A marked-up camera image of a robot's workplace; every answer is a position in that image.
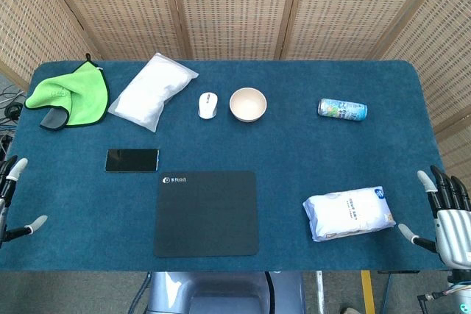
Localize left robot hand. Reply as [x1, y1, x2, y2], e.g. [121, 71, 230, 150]
[0, 154, 49, 249]

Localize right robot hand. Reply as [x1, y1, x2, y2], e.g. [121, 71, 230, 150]
[397, 165, 471, 271]

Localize black smartphone blue edge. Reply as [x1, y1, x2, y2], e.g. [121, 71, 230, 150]
[105, 149, 160, 174]

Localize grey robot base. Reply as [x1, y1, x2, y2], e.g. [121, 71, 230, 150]
[146, 271, 306, 314]

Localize green microfiber cloth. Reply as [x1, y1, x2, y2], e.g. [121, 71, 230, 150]
[24, 53, 111, 132]

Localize white tissue pack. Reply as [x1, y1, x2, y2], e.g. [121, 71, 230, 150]
[302, 185, 397, 243]

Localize bamboo folding screen panel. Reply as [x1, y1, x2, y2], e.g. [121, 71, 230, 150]
[167, 0, 305, 60]
[0, 0, 102, 90]
[380, 0, 471, 179]
[35, 0, 191, 60]
[281, 0, 459, 60]

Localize white table leg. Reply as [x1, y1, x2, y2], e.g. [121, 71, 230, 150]
[315, 271, 326, 314]

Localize white plastic bag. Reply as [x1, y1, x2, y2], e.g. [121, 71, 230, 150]
[107, 52, 199, 134]

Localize blue green drink can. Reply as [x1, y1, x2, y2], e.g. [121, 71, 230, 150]
[317, 98, 369, 122]

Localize blue table mat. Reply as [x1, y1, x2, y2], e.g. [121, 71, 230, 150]
[0, 59, 449, 273]

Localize black mouse pad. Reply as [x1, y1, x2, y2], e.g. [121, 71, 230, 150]
[153, 170, 260, 258]

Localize white computer mouse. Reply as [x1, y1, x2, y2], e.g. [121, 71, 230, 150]
[197, 92, 219, 121]

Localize beige bowl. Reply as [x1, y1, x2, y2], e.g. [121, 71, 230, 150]
[229, 87, 268, 123]

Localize black floor cables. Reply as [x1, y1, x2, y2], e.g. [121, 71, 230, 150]
[0, 82, 24, 159]

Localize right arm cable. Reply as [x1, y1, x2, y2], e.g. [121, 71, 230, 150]
[417, 289, 459, 314]

